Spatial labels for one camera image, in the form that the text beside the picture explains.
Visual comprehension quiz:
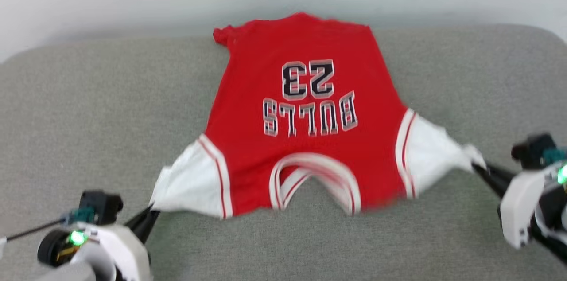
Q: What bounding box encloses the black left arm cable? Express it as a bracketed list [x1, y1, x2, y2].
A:
[6, 218, 67, 242]

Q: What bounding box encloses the grey fabric sofa cushion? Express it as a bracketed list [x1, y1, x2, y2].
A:
[0, 24, 567, 281]

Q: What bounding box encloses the teal left cable connector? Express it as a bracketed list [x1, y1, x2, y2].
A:
[62, 208, 96, 225]

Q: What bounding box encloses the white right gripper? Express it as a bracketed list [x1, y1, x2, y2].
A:
[472, 161, 567, 264]

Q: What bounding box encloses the teal right cable connector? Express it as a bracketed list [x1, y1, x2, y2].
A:
[543, 147, 567, 166]

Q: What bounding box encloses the red basketball jersey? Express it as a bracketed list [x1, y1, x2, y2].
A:
[150, 12, 488, 219]

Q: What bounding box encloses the teal cable connector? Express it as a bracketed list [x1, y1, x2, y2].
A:
[543, 147, 567, 166]
[62, 208, 96, 225]

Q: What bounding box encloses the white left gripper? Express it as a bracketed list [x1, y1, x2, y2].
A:
[38, 205, 161, 281]

